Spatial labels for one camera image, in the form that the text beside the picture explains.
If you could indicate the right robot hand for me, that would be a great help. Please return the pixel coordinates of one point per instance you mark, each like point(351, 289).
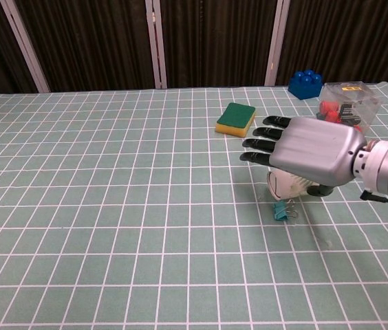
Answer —
point(311, 151)

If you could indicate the white paper cup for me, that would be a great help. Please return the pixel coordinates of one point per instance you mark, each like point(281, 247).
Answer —
point(283, 185)

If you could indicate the clear plastic box with parts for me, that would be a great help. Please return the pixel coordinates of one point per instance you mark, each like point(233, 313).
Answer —
point(348, 103)

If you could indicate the small teal binder clip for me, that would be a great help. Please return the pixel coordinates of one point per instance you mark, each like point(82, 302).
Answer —
point(281, 211)

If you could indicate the blue toy building brick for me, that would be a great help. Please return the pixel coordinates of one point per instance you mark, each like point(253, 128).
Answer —
point(305, 84)

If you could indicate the green and yellow sponge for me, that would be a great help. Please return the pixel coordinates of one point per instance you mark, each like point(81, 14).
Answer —
point(237, 117)

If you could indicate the green checkered tablecloth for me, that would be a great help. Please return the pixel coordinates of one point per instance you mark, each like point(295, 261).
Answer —
point(111, 206)

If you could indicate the white partition frame post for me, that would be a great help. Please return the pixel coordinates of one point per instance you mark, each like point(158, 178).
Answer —
point(25, 44)
point(276, 44)
point(156, 44)

